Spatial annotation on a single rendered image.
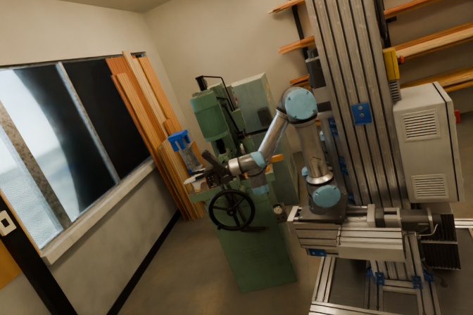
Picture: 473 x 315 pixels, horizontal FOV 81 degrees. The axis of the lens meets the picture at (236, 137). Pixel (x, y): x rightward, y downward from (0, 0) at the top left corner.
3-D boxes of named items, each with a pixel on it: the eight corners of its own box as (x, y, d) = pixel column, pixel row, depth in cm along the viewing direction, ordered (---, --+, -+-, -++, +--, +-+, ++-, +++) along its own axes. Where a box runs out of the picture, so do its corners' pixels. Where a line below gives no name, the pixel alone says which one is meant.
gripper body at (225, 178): (207, 189, 120) (233, 181, 119) (200, 171, 119) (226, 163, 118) (210, 183, 128) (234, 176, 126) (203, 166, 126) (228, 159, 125)
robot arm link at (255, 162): (267, 171, 118) (261, 153, 115) (243, 178, 119) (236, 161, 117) (265, 164, 125) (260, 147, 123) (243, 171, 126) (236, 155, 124)
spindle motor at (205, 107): (203, 145, 184) (186, 101, 176) (207, 137, 201) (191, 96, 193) (228, 137, 181) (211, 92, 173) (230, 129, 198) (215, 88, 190)
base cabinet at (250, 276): (240, 294, 210) (207, 216, 191) (243, 243, 265) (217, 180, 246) (298, 281, 203) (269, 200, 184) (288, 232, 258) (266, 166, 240)
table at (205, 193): (188, 211, 180) (184, 203, 179) (197, 189, 209) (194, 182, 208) (277, 186, 171) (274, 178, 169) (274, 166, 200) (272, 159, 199)
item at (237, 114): (236, 131, 207) (229, 112, 203) (236, 128, 215) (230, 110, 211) (246, 128, 206) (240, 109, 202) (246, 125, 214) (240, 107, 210)
